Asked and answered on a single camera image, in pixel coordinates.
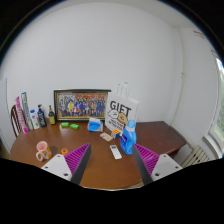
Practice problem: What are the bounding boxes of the pink mug with orange dots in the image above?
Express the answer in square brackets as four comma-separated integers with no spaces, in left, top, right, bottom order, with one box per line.
[35,140,53,162]

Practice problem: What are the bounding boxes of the white remote control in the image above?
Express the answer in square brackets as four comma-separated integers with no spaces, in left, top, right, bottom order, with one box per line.
[109,144,123,160]

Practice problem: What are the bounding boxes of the long pink wrap box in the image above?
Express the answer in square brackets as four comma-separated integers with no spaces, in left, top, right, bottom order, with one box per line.
[14,96,30,135]

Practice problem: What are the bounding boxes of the brown yellow-labelled pump bottle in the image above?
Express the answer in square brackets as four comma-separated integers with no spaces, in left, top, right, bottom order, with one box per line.
[48,105,57,126]

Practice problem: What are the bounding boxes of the small beige snack packet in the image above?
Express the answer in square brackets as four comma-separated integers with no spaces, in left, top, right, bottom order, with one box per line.
[99,132,114,143]

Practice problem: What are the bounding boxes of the dark blue pump bottle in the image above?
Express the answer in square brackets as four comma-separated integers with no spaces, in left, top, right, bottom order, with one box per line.
[36,104,48,128]

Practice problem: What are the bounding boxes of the white blue-capped lotion bottle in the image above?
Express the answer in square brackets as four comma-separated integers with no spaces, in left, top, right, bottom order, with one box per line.
[29,109,41,130]

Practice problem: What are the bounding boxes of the wooden chair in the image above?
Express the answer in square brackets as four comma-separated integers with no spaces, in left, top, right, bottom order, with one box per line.
[9,104,23,138]

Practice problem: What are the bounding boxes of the long green-white wrap box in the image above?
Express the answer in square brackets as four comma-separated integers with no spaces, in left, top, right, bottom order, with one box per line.
[20,91,34,131]

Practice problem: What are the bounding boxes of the blue detergent bottle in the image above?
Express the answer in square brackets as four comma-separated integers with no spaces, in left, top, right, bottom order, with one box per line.
[119,119,138,156]

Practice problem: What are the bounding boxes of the blue tissue pack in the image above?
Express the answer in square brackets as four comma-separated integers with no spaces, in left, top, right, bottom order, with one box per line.
[87,117,104,133]

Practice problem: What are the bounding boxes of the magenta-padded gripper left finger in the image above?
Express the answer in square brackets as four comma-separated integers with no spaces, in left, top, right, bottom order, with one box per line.
[40,142,93,186]

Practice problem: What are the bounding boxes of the puzzle cube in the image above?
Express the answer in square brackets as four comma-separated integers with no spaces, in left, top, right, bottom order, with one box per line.
[111,128,122,139]

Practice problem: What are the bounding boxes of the framed group photo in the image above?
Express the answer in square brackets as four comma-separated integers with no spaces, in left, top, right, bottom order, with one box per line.
[53,88,112,122]

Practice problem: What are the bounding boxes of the white radiator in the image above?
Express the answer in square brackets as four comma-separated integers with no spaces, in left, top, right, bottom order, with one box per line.
[181,144,211,168]

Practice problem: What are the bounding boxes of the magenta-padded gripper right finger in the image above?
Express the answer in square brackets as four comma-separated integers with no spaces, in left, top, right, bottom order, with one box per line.
[132,143,184,186]

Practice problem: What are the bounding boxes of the white paper gift bag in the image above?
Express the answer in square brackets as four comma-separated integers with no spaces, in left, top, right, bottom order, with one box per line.
[104,82,140,134]

